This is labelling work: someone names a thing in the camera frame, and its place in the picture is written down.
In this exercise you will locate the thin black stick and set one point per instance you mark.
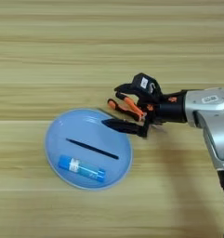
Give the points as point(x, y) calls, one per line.
point(91, 148)

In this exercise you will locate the blue glue stick tube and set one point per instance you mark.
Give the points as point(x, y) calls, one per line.
point(82, 169)

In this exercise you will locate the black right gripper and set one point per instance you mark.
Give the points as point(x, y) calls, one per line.
point(172, 110)

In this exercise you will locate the round blue plate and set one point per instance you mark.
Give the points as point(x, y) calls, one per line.
point(70, 130)

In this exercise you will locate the orange and black pliers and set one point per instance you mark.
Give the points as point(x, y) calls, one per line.
point(132, 105)

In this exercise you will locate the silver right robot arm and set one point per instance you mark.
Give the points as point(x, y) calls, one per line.
point(215, 124)

